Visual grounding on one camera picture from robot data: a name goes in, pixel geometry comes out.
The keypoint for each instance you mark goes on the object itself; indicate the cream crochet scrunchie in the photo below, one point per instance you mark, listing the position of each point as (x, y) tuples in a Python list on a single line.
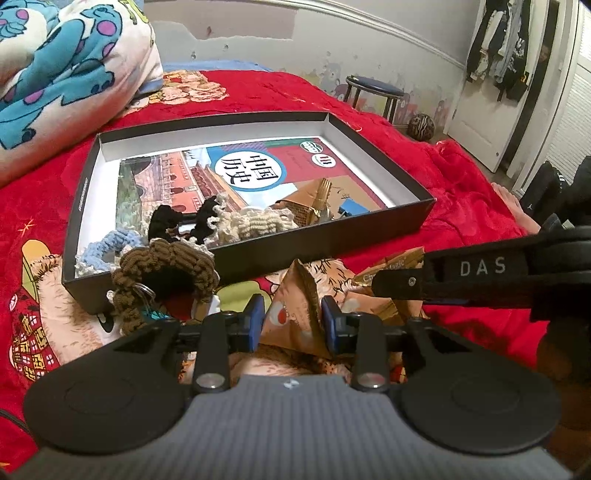
[(247, 223)]

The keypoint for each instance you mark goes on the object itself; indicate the blue crochet scrunchie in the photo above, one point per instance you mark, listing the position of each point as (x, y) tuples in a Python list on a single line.
[(102, 256)]

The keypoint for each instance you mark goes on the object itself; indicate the person bare foot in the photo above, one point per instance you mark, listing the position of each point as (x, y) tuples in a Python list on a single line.
[(513, 204)]

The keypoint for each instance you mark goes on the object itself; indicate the black crochet scrunchie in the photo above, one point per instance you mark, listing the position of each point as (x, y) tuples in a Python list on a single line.
[(171, 225)]

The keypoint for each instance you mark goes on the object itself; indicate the black cardboard box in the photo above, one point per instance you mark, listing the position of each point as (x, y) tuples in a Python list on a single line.
[(93, 212)]

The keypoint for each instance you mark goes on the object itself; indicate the dark grey trouser leg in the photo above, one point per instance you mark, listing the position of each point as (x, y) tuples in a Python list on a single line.
[(550, 193)]

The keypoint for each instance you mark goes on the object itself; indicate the white door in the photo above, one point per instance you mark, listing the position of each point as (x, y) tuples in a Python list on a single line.
[(491, 130)]

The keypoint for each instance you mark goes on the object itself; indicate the hanging dark clothes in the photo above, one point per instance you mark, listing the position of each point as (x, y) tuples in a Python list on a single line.
[(500, 48)]

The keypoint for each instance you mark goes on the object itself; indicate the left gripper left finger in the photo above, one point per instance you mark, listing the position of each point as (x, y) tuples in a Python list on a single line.
[(245, 328)]

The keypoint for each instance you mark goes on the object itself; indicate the blue padded stool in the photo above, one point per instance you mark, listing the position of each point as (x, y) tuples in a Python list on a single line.
[(392, 94)]

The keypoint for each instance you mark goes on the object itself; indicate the brown crochet scrunchie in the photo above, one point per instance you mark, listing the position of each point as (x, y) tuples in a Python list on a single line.
[(148, 276)]

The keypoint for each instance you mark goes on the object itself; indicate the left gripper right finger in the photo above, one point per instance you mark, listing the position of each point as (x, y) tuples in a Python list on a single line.
[(341, 328)]

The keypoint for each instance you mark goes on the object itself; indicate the monster print white blanket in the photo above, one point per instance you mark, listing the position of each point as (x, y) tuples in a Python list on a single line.
[(67, 69)]

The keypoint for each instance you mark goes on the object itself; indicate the brown patterned ball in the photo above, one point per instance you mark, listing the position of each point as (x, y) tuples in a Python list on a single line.
[(421, 127)]

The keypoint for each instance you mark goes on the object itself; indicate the colourful history book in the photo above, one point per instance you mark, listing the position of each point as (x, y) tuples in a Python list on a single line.
[(257, 173)]

